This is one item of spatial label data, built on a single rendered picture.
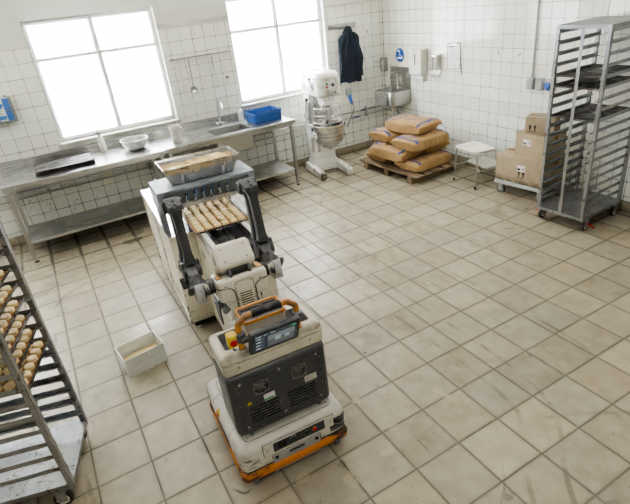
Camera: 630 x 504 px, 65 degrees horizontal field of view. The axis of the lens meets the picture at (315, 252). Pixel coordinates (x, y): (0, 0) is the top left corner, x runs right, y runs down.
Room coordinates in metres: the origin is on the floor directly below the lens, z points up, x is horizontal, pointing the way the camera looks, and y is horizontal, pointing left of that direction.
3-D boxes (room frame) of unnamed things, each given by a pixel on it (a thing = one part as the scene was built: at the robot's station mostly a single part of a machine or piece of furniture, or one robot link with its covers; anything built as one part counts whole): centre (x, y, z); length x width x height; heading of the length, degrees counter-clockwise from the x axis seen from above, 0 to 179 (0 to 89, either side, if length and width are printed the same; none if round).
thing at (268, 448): (1.88, 0.20, 0.23); 0.41 x 0.02 x 0.08; 114
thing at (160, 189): (3.54, 0.77, 1.01); 0.72 x 0.33 x 0.34; 114
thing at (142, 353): (2.94, 1.36, 0.08); 0.30 x 0.22 x 0.16; 124
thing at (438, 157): (6.28, -1.59, 0.19); 0.72 x 0.42 x 0.15; 121
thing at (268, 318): (2.06, 0.31, 0.87); 0.23 x 0.15 x 0.11; 114
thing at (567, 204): (4.46, -2.68, 0.93); 0.64 x 0.51 x 1.78; 120
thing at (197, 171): (3.54, 0.77, 1.25); 0.56 x 0.29 x 0.14; 114
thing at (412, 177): (6.54, -1.44, 0.06); 1.20 x 0.80 x 0.11; 29
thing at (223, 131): (5.96, 1.72, 0.61); 3.40 x 0.70 x 1.22; 117
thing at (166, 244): (3.97, 0.96, 0.42); 1.28 x 0.72 x 0.84; 24
